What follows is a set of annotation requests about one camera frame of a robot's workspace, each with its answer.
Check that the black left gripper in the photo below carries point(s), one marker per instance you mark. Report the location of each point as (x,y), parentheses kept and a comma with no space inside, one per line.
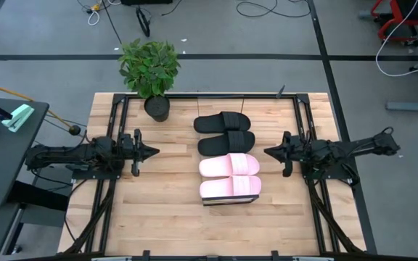
(127,148)

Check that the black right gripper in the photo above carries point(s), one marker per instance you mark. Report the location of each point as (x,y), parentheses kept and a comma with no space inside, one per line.
(298,152)

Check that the pink foam slide sandal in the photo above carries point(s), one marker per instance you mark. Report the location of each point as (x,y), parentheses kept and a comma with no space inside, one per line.
(223,186)
(223,166)

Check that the black slide sandal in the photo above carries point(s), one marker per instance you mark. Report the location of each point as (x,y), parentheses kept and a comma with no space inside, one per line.
(216,123)
(220,144)

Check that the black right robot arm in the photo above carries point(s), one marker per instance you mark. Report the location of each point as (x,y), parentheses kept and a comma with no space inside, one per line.
(350,148)

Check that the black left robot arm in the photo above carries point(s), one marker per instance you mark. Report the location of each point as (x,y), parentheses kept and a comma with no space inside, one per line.
(67,154)

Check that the black round knob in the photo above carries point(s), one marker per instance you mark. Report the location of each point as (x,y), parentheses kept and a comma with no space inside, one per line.
(74,130)

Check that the green potted plant black pot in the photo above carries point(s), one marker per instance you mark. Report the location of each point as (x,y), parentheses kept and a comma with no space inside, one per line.
(149,69)

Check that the mint green stapler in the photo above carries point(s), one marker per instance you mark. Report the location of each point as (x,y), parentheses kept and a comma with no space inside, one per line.
(16,117)

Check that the grey stand base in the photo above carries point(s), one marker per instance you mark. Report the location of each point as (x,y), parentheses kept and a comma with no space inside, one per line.
(412,106)

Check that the black side desk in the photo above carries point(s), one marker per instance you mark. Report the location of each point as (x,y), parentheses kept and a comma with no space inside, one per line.
(6,163)

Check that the yellow rod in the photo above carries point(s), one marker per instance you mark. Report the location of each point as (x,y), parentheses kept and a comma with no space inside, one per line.
(9,92)

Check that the red and black cart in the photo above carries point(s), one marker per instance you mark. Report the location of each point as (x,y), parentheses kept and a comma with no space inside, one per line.
(394,18)

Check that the black table frame rails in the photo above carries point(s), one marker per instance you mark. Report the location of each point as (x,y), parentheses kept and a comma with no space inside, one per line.
(119,98)

